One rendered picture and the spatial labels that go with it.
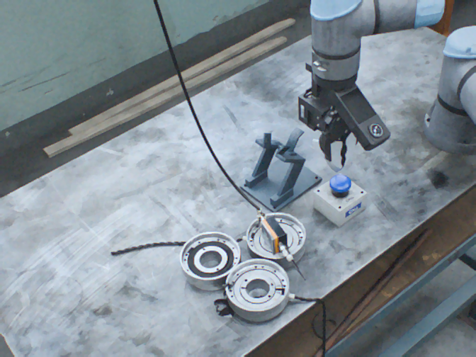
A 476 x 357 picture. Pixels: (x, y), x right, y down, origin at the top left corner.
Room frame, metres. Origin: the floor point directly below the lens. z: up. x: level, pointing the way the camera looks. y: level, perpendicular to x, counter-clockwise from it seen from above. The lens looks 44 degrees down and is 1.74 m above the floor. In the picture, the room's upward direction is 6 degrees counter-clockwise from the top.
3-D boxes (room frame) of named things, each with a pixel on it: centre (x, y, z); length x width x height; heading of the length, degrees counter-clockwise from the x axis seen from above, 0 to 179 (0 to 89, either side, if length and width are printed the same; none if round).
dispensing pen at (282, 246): (0.73, -0.05, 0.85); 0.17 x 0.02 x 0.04; 22
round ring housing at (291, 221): (0.76, -0.05, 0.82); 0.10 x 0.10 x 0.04
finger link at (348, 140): (0.88, -0.17, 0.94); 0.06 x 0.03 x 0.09; 34
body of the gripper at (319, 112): (0.87, -0.16, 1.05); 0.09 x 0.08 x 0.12; 34
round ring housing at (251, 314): (0.66, 0.00, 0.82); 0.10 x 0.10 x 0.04
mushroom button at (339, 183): (0.85, -0.17, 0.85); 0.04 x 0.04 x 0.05
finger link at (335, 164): (0.86, -0.15, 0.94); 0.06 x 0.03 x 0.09; 34
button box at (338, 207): (0.85, -0.18, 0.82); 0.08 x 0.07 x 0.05; 124
